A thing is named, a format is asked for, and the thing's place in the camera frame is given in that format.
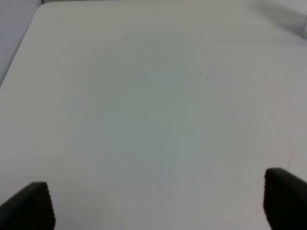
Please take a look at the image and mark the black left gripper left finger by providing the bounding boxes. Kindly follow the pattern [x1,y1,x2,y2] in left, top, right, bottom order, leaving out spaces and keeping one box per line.
[0,182,56,230]

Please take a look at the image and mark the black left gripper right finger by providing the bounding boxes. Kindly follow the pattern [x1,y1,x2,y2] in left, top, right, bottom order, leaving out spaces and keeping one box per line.
[263,168,307,230]

